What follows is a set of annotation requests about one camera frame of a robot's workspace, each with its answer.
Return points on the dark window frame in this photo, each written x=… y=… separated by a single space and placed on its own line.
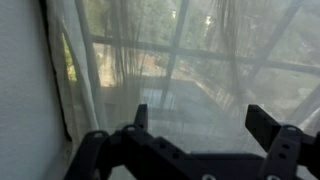
x=173 y=50

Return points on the white sheer curtain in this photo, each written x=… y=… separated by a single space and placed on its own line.
x=200 y=110

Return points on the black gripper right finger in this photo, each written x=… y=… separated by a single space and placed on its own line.
x=286 y=150

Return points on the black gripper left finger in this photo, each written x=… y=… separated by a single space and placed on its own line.
x=100 y=153

